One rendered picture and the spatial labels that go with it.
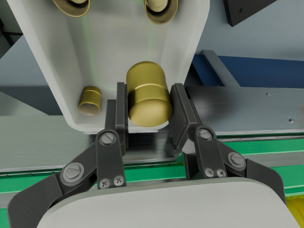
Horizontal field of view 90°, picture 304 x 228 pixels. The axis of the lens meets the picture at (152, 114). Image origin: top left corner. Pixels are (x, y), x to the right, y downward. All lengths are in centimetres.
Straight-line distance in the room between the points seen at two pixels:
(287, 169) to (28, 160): 44
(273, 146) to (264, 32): 35
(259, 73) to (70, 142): 53
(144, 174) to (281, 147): 26
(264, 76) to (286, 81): 6
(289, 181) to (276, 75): 34
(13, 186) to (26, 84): 34
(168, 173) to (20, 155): 28
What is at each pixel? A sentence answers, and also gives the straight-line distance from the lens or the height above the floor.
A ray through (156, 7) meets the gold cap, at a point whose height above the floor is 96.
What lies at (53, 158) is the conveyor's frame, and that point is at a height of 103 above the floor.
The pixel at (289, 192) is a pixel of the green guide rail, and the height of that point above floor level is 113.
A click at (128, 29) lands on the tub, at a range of 25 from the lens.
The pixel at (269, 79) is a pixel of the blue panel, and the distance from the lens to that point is 55.
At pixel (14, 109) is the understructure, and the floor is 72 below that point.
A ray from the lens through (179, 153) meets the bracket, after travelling 30.
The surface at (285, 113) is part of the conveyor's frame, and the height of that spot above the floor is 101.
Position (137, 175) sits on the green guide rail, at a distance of 33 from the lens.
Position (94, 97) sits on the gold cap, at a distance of 28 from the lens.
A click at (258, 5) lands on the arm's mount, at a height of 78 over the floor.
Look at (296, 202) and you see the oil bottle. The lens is 49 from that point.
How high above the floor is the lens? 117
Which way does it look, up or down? 39 degrees down
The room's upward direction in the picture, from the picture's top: 171 degrees clockwise
